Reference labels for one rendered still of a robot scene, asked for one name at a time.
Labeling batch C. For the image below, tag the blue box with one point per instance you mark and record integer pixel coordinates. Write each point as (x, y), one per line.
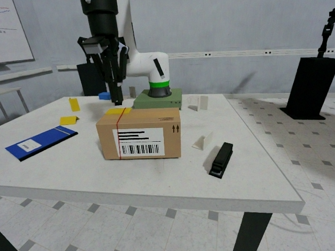
(104, 96)

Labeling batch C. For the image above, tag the blue notebook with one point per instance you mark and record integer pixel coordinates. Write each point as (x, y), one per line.
(40, 142)

